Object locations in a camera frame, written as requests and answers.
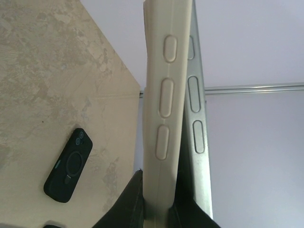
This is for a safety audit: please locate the black cased phone upper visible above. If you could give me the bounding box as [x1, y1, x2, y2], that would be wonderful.
[43, 128, 93, 203]

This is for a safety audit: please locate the beige phone case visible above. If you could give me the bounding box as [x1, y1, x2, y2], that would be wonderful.
[142, 0, 192, 228]

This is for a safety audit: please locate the silver smartphone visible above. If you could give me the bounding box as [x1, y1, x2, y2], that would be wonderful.
[178, 4, 213, 217]

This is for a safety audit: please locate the black cased phone lower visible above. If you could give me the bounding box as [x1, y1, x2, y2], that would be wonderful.
[43, 224, 62, 228]

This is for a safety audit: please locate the right aluminium corner post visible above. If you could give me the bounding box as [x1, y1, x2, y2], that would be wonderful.
[139, 82, 304, 98]

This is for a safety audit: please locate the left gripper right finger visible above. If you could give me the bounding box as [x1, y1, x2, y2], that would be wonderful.
[168, 167, 220, 228]

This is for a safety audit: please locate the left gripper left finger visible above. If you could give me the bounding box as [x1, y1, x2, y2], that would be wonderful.
[94, 170, 144, 228]

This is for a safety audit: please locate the black cased phone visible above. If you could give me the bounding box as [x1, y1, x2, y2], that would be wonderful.
[43, 224, 62, 228]
[43, 128, 93, 203]

